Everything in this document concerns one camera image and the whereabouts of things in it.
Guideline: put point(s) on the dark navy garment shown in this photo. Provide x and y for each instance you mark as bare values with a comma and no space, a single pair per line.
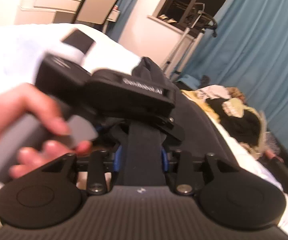
142,157

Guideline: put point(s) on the dark window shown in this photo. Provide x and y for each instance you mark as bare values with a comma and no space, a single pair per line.
191,0

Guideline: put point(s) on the white desk with clutter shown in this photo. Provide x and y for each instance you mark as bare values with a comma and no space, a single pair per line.
46,11

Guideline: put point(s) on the person's left hand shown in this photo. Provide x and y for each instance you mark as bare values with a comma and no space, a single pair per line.
27,98

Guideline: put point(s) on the pastel pink white bed cover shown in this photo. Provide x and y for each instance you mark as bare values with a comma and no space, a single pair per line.
23,46

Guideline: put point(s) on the metal tripod stand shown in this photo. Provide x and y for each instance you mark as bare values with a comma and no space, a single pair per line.
197,18

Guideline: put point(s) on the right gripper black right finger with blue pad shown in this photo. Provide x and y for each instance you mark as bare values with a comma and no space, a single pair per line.
178,169

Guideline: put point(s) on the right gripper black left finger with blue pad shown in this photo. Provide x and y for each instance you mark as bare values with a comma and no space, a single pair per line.
103,166

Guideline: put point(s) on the teal curtain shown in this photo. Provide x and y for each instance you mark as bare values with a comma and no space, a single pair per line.
250,52
115,29

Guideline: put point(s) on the pile of mixed clothes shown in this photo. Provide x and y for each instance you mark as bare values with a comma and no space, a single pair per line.
227,106

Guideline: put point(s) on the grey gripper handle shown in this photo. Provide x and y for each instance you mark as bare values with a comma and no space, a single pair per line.
29,132

